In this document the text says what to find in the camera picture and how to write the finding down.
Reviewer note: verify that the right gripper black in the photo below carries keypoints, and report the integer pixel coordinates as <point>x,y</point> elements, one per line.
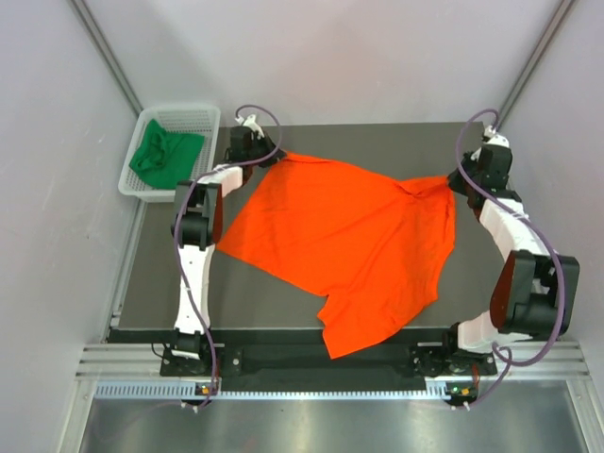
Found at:
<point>453,182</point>

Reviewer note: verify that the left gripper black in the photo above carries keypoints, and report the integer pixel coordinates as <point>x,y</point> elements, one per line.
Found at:
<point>265,141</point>

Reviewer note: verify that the orange t shirt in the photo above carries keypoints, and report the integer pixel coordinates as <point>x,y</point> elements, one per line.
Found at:
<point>373,246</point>

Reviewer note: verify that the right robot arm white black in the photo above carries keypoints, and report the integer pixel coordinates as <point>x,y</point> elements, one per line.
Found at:
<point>531,304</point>

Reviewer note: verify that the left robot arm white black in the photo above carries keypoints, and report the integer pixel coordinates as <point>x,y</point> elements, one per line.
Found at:
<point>198,227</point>

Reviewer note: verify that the green t shirt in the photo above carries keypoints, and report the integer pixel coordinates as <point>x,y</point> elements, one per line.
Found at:
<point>165,158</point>

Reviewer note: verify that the aluminium frame post right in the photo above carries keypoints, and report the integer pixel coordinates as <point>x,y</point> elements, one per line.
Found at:
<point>552,28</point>

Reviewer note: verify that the aluminium frame post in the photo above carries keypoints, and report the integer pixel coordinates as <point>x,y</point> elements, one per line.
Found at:
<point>85,16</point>
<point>552,28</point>

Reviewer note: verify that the aluminium frame post left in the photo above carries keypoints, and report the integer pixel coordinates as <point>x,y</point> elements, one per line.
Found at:
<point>85,16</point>

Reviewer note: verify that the aluminium front rail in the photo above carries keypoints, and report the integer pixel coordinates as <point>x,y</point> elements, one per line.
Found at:
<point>564,361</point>

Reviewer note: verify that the white slotted cable duct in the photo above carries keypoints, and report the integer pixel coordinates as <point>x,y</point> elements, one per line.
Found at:
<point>196,391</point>

